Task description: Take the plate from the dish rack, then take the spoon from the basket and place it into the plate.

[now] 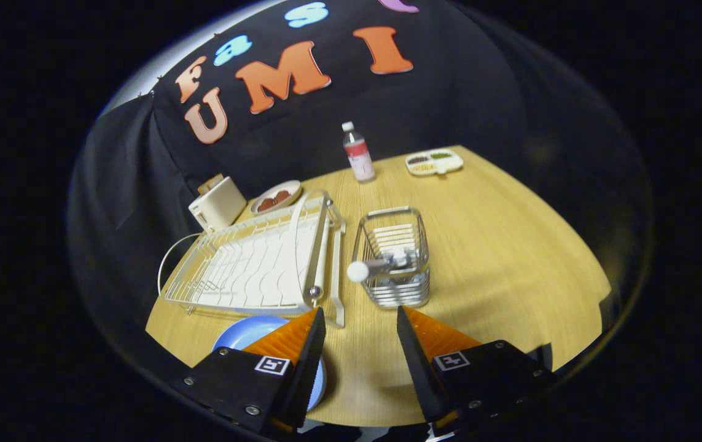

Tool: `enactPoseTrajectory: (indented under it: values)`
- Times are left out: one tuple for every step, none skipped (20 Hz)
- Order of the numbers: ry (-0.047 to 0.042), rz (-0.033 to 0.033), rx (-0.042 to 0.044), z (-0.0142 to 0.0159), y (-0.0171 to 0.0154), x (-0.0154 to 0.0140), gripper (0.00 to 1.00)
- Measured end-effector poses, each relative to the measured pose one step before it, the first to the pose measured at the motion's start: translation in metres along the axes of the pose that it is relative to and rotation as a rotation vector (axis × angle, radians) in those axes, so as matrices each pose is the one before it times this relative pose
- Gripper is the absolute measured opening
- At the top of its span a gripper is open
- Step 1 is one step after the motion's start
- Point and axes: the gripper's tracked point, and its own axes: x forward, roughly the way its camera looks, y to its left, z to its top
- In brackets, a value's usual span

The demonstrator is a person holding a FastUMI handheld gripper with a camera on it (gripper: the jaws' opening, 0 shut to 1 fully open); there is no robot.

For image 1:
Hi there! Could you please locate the blue plate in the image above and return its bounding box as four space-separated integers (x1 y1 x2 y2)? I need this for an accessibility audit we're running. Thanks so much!
211 315 327 412

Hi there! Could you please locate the small white dish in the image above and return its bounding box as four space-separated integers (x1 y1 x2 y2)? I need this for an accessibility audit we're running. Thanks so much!
249 180 303 215

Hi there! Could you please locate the metal wire basket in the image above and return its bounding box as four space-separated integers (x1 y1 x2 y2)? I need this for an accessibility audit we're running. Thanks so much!
351 206 431 309

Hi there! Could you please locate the white divided snack tray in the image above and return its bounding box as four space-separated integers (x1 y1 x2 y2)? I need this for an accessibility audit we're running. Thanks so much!
405 149 464 177

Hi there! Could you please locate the white handled metal spoon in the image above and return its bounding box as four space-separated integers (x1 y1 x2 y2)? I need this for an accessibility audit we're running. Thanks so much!
347 249 416 283

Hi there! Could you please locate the white toaster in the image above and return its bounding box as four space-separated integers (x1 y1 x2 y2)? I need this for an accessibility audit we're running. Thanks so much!
188 176 247 232

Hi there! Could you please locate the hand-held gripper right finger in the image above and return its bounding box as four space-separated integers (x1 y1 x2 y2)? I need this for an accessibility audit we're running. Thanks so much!
396 305 557 430

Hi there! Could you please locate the red label water bottle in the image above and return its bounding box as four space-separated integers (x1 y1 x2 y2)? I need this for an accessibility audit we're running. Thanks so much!
341 121 376 183

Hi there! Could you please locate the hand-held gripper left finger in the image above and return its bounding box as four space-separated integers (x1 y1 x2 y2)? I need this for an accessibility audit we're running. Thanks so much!
173 307 327 433

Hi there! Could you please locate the white wire dish rack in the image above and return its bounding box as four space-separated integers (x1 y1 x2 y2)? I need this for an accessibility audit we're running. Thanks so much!
157 189 347 328

